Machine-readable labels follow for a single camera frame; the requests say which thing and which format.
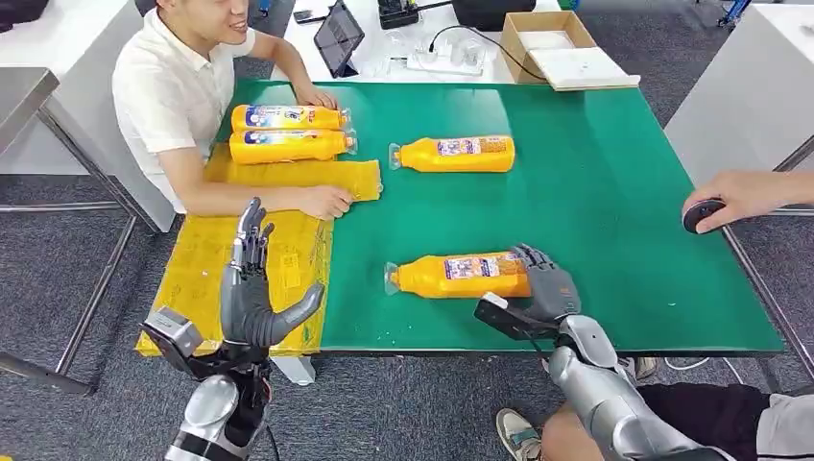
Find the black tablet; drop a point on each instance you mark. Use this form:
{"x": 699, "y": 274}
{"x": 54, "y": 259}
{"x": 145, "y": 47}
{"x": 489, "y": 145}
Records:
{"x": 337, "y": 38}

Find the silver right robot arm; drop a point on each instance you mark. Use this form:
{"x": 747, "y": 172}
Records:
{"x": 604, "y": 401}

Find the black bag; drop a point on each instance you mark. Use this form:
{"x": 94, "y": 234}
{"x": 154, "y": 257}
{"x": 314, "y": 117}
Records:
{"x": 493, "y": 14}

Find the steel table frame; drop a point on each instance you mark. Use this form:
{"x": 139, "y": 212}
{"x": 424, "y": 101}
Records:
{"x": 757, "y": 280}

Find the cardboard box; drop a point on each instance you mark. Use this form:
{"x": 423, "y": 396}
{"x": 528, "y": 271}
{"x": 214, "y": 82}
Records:
{"x": 512, "y": 44}

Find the white cabinet table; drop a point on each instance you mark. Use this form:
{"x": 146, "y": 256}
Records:
{"x": 70, "y": 38}
{"x": 744, "y": 108}

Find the blue stand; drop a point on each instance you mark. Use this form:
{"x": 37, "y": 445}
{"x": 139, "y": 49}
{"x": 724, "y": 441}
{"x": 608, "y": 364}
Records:
{"x": 734, "y": 13}

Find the green table mat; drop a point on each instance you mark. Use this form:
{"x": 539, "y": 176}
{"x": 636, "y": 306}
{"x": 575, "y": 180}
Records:
{"x": 604, "y": 210}

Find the white table leg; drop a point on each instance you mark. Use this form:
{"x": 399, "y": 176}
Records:
{"x": 296, "y": 370}

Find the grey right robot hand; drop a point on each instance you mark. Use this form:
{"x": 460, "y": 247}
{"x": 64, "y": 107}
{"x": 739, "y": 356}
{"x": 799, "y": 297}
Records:
{"x": 554, "y": 289}

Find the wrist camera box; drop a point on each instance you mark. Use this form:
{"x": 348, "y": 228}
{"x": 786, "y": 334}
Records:
{"x": 175, "y": 331}
{"x": 509, "y": 321}

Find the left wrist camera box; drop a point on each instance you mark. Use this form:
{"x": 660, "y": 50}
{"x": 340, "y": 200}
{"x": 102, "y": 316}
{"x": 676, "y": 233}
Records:
{"x": 175, "y": 331}

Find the black charger device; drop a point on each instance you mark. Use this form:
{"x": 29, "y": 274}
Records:
{"x": 397, "y": 16}

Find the steel table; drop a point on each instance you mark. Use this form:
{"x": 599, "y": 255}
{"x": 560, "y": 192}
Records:
{"x": 22, "y": 95}

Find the person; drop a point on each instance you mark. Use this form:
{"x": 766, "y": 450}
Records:
{"x": 706, "y": 420}
{"x": 172, "y": 95}

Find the black phone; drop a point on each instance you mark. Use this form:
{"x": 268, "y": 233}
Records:
{"x": 311, "y": 16}

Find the orange drink bottle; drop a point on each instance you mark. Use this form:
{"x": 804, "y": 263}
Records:
{"x": 286, "y": 147}
{"x": 280, "y": 118}
{"x": 426, "y": 280}
{"x": 420, "y": 156}

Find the black round puck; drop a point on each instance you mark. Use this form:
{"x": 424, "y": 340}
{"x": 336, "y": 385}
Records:
{"x": 699, "y": 216}

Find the yellow sheet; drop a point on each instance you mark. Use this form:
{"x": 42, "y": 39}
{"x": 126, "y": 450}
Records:
{"x": 203, "y": 254}

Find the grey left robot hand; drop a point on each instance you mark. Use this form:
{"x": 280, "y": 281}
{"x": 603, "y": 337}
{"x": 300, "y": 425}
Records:
{"x": 245, "y": 308}

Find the white foam board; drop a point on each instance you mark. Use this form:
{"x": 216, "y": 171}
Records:
{"x": 582, "y": 69}

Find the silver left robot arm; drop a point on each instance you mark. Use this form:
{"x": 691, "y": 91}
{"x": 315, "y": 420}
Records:
{"x": 210, "y": 413}

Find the white power strip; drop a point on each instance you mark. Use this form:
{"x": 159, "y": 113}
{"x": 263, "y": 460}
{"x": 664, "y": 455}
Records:
{"x": 439, "y": 63}

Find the person's left hand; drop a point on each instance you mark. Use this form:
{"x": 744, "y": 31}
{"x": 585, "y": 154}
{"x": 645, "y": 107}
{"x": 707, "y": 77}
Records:
{"x": 318, "y": 97}

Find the person's right hand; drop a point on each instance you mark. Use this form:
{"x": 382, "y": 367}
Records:
{"x": 327, "y": 202}
{"x": 741, "y": 191}

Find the white desk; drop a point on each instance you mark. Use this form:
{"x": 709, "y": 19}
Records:
{"x": 388, "y": 48}

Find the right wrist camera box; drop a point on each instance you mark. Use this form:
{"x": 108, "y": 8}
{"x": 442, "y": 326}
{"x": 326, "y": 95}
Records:
{"x": 509, "y": 321}

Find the white sports shoe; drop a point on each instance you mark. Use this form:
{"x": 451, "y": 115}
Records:
{"x": 518, "y": 436}
{"x": 643, "y": 368}

